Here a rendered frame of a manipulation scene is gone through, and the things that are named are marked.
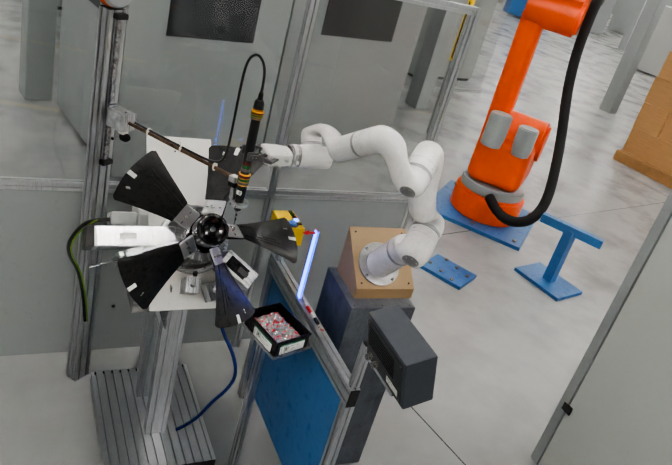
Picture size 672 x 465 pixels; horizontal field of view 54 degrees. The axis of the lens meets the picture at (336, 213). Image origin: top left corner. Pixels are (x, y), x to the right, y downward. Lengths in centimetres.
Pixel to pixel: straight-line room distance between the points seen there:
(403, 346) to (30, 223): 181
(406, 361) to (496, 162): 419
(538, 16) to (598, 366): 337
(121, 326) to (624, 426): 247
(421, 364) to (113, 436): 161
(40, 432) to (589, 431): 255
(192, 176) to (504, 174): 382
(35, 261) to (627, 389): 275
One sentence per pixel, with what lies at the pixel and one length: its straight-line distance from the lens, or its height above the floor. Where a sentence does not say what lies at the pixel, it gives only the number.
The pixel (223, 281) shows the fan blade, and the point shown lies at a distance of 241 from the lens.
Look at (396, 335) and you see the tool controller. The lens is 207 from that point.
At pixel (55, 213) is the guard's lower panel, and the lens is 313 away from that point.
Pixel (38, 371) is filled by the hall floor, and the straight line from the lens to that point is 357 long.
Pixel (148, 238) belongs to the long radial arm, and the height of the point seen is 111.
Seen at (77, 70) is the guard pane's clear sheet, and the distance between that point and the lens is 288.
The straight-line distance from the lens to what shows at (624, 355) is 335.
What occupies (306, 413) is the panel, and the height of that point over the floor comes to 50.
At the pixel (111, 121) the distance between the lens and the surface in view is 273.
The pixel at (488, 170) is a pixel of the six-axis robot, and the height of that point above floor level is 52.
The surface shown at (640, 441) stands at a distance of 338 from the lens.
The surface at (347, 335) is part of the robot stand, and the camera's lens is 276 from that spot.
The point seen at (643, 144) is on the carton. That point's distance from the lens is 1007.
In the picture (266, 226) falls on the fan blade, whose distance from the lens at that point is 256.
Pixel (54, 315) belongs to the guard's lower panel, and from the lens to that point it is 345.
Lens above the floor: 239
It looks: 26 degrees down
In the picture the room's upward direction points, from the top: 16 degrees clockwise
